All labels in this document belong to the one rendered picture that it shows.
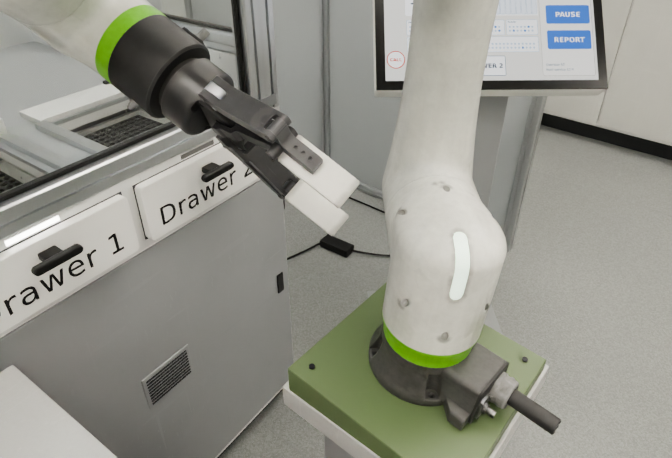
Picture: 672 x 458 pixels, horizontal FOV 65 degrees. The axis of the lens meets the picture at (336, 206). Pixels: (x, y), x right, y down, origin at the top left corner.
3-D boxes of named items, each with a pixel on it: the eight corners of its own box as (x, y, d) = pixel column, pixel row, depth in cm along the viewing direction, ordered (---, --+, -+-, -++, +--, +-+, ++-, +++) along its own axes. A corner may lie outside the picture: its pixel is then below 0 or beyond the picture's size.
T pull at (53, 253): (85, 251, 78) (82, 244, 78) (36, 278, 73) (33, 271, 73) (71, 243, 80) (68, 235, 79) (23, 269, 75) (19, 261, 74)
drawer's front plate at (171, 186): (262, 175, 113) (258, 129, 107) (152, 242, 94) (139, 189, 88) (256, 173, 114) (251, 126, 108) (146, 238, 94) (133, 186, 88)
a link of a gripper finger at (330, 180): (298, 136, 47) (298, 133, 47) (359, 184, 47) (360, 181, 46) (277, 160, 47) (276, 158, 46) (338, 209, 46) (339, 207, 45)
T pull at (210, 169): (235, 167, 100) (234, 161, 99) (205, 184, 95) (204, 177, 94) (221, 162, 102) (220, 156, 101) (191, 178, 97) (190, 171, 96)
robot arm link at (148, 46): (121, 108, 59) (87, 68, 50) (192, 36, 61) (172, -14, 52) (161, 141, 58) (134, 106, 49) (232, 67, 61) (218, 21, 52)
